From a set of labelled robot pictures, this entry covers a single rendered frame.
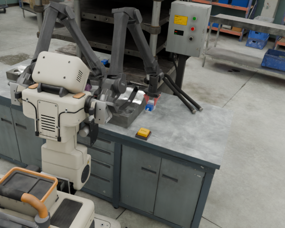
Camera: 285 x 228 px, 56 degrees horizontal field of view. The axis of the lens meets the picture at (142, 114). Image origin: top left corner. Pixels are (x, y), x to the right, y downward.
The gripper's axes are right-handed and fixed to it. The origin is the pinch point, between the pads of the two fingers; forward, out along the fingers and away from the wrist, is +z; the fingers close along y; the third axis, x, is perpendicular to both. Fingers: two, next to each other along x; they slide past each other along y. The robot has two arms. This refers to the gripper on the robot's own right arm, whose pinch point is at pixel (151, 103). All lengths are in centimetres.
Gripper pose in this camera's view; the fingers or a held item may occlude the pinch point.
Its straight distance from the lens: 178.0
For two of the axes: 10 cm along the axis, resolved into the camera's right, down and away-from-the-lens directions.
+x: -3.9, 4.3, -8.1
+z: -0.8, 8.6, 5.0
